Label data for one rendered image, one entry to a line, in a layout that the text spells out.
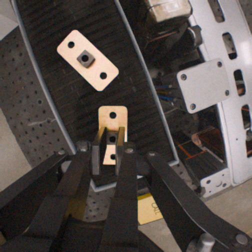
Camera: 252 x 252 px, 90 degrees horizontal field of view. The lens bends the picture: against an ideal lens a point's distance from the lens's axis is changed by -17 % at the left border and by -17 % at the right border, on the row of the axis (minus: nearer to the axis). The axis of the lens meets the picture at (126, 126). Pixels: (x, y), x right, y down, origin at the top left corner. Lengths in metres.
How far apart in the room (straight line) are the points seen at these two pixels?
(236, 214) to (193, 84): 2.51
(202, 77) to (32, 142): 0.78
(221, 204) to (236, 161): 1.81
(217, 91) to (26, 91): 0.75
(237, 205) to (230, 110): 2.16
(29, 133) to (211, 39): 0.83
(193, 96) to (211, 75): 0.05
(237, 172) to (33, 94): 0.88
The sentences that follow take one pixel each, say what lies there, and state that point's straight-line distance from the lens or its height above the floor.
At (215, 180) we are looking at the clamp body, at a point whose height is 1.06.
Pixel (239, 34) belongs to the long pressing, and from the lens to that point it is 0.50.
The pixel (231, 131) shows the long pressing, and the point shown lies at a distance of 0.48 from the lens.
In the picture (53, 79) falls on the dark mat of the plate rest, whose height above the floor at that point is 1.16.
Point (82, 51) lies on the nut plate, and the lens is 0.20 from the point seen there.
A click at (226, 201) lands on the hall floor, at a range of 2.34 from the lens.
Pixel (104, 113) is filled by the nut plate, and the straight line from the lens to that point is 0.20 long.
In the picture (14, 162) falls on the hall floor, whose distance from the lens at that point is 2.01.
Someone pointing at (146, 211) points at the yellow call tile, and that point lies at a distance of 0.29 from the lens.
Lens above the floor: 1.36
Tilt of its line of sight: 76 degrees down
